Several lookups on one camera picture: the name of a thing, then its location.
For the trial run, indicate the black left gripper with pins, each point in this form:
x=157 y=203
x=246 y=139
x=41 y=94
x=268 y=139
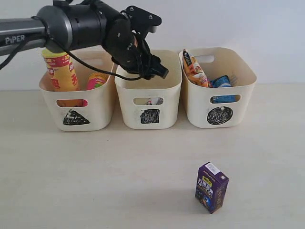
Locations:
x=132 y=53

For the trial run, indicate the white blue milk pouch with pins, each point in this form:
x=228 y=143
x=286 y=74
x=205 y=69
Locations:
x=154 y=101

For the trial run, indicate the orange noodle packet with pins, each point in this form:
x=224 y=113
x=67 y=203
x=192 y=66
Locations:
x=194 y=71

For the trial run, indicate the blue noodle packet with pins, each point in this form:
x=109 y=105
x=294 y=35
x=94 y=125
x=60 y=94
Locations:
x=220 y=82

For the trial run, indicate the pink Lays chips can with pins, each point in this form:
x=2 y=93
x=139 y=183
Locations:
x=94 y=80

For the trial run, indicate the yellow Lays chips can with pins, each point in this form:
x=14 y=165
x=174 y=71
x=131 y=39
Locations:
x=61 y=71

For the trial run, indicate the purple drink carton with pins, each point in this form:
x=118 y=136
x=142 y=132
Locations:
x=211 y=187

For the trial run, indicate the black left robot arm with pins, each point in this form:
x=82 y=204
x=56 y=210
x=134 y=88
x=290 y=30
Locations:
x=64 y=27

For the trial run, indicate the cream bin with square mark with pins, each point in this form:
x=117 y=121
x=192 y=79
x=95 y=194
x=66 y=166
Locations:
x=133 y=94

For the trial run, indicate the cream bin with circle mark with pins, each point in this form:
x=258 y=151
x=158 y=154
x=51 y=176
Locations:
x=218 y=106

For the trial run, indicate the cream bin with triangle mark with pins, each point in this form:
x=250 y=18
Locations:
x=80 y=110

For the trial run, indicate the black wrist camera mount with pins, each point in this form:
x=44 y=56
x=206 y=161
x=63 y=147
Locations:
x=142 y=21

